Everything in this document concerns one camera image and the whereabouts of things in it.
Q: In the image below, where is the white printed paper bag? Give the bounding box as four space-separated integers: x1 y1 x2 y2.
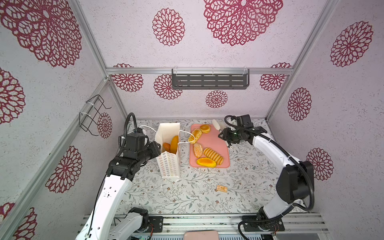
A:
140 123 195 179

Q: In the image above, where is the yellow corn-shaped bread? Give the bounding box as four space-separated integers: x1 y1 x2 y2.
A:
188 129 203 144

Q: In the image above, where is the triangular sandwich bread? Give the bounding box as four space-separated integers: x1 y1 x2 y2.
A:
163 143 171 153

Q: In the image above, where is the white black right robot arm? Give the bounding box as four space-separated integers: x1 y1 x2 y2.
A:
218 127 315 232

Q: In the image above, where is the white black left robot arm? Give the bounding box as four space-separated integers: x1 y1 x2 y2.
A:
76 142 161 240

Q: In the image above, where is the ridged long golden bread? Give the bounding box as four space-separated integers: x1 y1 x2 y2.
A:
204 148 224 165

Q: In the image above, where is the yellow orange oval bread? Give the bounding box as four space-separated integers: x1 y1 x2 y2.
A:
197 158 217 168

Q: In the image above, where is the small round yellow bun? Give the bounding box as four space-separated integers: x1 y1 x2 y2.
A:
200 125 211 134

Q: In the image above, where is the pink rectangular tray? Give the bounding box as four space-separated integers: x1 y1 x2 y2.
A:
189 124 230 169

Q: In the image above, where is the small tan cracker block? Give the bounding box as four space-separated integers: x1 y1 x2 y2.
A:
216 185 228 193

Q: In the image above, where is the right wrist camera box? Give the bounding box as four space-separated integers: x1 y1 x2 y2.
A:
235 115 267 134

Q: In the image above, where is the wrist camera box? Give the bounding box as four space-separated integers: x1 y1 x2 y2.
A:
119 128 149 152
235 115 267 134

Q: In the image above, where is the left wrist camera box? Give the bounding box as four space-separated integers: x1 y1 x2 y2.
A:
119 128 149 152

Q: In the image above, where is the dark grey wall shelf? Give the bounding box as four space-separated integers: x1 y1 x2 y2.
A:
171 69 250 90

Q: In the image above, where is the black wire wall rack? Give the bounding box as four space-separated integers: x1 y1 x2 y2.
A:
78 95 111 137

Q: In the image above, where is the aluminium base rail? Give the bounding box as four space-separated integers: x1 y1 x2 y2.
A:
111 213 329 240

